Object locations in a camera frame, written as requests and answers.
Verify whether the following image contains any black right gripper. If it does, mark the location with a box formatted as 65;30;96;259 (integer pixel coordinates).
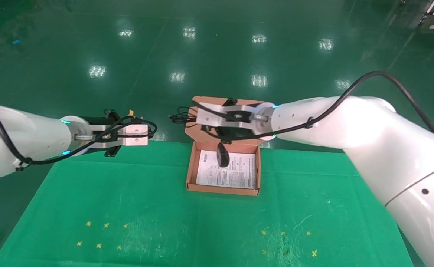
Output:
217;126;257;142

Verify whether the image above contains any black wired mouse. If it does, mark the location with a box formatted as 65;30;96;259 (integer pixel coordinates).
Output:
167;107;231;168

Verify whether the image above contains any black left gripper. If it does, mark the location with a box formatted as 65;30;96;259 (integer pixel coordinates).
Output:
80;109;128;157

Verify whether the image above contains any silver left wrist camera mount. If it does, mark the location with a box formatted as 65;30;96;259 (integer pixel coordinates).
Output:
74;122;149;151

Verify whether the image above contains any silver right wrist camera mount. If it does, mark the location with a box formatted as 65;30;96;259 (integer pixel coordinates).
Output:
196;105;275;130

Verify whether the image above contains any orange cardboard box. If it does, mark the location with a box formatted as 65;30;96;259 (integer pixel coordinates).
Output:
185;96;270;197

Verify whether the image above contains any white printed instruction sheet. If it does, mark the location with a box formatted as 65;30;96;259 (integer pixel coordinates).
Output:
196;150;257;189

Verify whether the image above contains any green table cloth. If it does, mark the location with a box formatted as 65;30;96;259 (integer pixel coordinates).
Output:
0;141;415;267

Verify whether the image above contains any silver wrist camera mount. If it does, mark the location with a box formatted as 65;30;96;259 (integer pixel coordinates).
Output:
74;122;149;151
196;105;275;130

